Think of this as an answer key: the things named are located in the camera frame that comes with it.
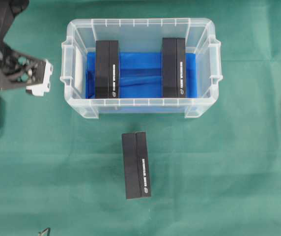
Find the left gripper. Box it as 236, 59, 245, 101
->
0, 40, 51, 96

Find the black box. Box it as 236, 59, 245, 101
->
121, 132, 151, 199
162, 38, 187, 98
95, 40, 120, 99

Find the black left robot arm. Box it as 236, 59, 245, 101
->
0, 0, 53, 96

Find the clear plastic storage case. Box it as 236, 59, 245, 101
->
60, 18, 223, 118

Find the blue cloth liner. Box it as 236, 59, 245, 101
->
85, 52, 197, 99

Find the green table cloth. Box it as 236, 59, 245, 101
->
0, 0, 281, 236

